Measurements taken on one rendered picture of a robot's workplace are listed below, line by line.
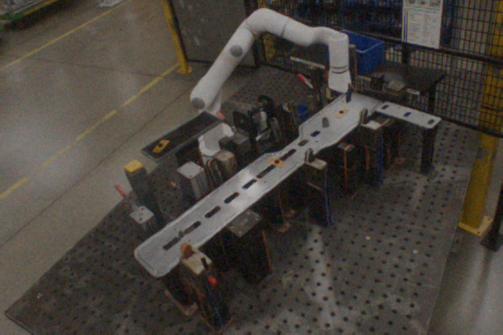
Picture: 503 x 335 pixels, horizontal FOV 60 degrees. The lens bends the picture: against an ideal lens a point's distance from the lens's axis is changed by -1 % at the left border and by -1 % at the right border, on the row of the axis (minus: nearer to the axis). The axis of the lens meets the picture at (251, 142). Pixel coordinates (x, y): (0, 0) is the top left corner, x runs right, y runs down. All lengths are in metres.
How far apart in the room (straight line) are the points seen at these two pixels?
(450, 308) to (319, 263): 0.98
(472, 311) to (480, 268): 0.30
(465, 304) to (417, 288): 0.88
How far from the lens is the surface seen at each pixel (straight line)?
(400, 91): 2.28
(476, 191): 2.86
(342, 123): 2.13
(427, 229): 2.05
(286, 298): 1.82
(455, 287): 2.76
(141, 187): 1.90
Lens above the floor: 2.20
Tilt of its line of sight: 35 degrees down
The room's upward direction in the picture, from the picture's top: 12 degrees counter-clockwise
